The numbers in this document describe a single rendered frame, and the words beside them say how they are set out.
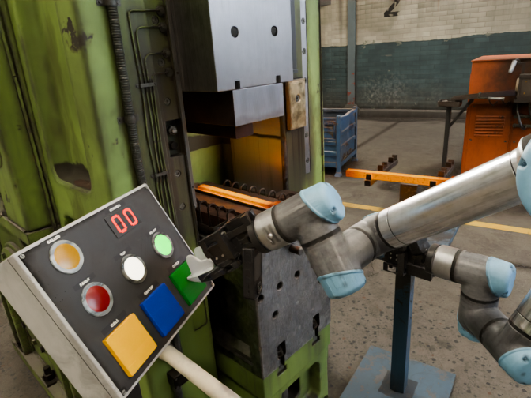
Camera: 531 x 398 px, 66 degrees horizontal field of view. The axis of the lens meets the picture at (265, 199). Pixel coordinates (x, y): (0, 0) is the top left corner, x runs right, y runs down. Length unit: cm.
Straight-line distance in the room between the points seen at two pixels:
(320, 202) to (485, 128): 388
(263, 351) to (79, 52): 97
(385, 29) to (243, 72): 779
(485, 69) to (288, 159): 317
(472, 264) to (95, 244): 75
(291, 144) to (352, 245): 84
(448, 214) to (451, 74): 791
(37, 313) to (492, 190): 70
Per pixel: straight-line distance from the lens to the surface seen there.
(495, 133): 448
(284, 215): 70
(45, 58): 140
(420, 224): 72
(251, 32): 115
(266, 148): 154
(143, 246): 84
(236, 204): 133
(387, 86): 885
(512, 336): 92
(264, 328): 131
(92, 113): 105
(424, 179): 141
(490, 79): 444
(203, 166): 166
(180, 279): 87
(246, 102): 113
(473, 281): 97
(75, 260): 74
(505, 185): 66
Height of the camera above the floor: 145
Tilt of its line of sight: 20 degrees down
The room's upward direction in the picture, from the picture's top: 4 degrees counter-clockwise
